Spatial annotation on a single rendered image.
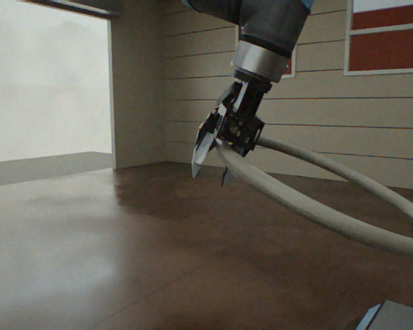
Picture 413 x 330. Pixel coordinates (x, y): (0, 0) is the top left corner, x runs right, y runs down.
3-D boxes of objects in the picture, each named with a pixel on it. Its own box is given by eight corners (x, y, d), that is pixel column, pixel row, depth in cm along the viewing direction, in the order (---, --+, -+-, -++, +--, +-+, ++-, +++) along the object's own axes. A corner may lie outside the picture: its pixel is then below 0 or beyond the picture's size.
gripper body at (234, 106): (212, 141, 62) (239, 71, 59) (205, 128, 70) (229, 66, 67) (252, 155, 64) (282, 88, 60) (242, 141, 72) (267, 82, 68)
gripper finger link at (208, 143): (182, 179, 66) (212, 136, 64) (180, 167, 71) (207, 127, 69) (197, 188, 67) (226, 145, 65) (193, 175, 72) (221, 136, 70)
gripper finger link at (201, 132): (189, 145, 68) (215, 105, 66) (188, 143, 70) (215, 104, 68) (210, 158, 70) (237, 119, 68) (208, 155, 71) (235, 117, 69)
